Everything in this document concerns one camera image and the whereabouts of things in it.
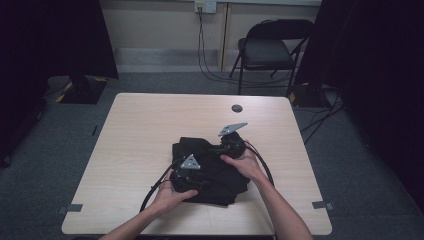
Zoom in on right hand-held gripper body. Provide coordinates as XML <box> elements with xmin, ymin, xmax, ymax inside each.
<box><xmin>218</xmin><ymin>121</ymin><xmax>249</xmax><ymax>160</ymax></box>

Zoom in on person's left hand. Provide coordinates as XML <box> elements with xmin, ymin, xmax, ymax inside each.
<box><xmin>151</xmin><ymin>168</ymin><xmax>200</xmax><ymax>215</ymax></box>

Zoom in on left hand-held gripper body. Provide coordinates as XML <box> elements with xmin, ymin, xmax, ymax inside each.
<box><xmin>169</xmin><ymin>153</ymin><xmax>204</xmax><ymax>194</ymax></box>

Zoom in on black stand base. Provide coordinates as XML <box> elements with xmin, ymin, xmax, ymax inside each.
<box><xmin>59</xmin><ymin>74</ymin><xmax>109</xmax><ymax>105</ymax></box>
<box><xmin>289</xmin><ymin>83</ymin><xmax>332</xmax><ymax>108</ymax></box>

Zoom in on black floor cables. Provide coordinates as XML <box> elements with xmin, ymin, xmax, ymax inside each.
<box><xmin>299</xmin><ymin>88</ymin><xmax>346</xmax><ymax>146</ymax></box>

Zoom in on black folding chair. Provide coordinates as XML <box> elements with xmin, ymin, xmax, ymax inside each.
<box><xmin>229</xmin><ymin>18</ymin><xmax>315</xmax><ymax>98</ymax></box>

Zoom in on grey tape strip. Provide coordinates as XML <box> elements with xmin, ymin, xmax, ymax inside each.
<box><xmin>311</xmin><ymin>200</ymin><xmax>335</xmax><ymax>211</ymax></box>
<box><xmin>56</xmin><ymin>203</ymin><xmax>84</xmax><ymax>215</ymax></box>

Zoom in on black wall socket cable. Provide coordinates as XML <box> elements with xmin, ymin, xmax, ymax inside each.
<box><xmin>197</xmin><ymin>6</ymin><xmax>294</xmax><ymax>89</ymax></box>

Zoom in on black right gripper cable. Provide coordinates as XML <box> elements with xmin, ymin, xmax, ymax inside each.
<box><xmin>244</xmin><ymin>141</ymin><xmax>275</xmax><ymax>187</ymax></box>

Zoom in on dark curtain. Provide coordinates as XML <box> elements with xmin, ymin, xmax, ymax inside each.
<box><xmin>294</xmin><ymin>0</ymin><xmax>424</xmax><ymax>214</ymax></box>
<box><xmin>0</xmin><ymin>0</ymin><xmax>120</xmax><ymax>168</ymax></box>

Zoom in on black pants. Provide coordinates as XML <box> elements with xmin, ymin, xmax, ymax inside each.
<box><xmin>171</xmin><ymin>135</ymin><xmax>251</xmax><ymax>207</ymax></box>

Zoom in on white wall socket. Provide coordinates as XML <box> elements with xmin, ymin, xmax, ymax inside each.
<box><xmin>194</xmin><ymin>0</ymin><xmax>218</xmax><ymax>15</ymax></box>

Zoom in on person's right hand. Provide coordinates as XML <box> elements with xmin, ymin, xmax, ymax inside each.
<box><xmin>219</xmin><ymin>146</ymin><xmax>268</xmax><ymax>183</ymax></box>

